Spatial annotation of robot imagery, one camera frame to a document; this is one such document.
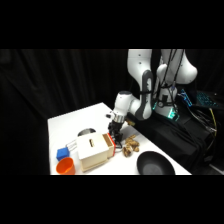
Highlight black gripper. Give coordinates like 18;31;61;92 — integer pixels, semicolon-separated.
108;120;126;148

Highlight red-fronted drawer with black handle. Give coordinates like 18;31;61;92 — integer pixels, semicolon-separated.
101;132;117;158

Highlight light wooden drawer box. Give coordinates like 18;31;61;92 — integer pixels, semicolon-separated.
75;132;111;173

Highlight brown plush toy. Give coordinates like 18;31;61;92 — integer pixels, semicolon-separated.
121;133;141;158

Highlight black bowl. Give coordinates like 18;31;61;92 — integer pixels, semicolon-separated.
136;150;176;176

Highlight black cloth-covered robot stand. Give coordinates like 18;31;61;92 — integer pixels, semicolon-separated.
122;99;217;175

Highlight blue cube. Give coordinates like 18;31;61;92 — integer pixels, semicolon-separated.
55;146;70;163

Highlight orange plastic cup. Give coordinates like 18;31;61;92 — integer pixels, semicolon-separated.
54;156;77;176

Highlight green base light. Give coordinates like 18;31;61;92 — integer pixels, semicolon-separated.
152;101;181;122

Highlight blue lit electronics box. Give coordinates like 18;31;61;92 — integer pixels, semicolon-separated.
177;87;195;108

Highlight black curtain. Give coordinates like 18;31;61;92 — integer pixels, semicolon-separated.
0;49;224;176

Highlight blue backlit keyboard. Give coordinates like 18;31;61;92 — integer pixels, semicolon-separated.
195;90;220;110

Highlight yellowish wrist camera box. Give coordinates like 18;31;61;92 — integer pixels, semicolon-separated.
124;118;137;128

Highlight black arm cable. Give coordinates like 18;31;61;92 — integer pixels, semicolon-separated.
153;49;185;108

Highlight yellow cable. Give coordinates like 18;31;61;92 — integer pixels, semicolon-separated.
209;107;218;138

